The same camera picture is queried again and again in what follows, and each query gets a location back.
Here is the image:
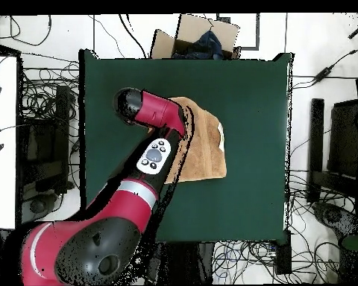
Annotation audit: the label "white desk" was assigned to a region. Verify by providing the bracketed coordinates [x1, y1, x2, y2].
[0, 54, 19, 230]

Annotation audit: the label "black power adapter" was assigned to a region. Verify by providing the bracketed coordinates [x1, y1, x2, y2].
[313, 66, 335, 84]

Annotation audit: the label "small black round device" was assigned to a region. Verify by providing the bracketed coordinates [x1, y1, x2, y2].
[29, 198, 48, 215]

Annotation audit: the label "black flat panel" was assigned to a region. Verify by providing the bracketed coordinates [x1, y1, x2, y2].
[326, 99, 358, 179]

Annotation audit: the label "black bulky floor device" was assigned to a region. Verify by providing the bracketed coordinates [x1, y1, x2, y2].
[313, 202, 358, 239]

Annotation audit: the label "black upright bar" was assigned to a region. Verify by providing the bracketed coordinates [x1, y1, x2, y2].
[307, 98, 325, 203]

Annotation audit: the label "black rectangular block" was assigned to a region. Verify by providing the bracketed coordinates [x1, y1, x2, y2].
[274, 242, 292, 275]

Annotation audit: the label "dark blue jeans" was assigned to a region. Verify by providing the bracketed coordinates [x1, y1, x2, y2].
[171, 30, 224, 60]

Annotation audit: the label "tan terry towel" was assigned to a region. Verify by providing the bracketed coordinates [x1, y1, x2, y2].
[148, 96, 227, 185]

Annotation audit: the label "dark green tablecloth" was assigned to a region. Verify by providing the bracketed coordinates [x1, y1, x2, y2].
[78, 48, 293, 244]

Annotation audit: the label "brown cardboard box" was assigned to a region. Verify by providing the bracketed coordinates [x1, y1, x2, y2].
[150, 13, 241, 60]

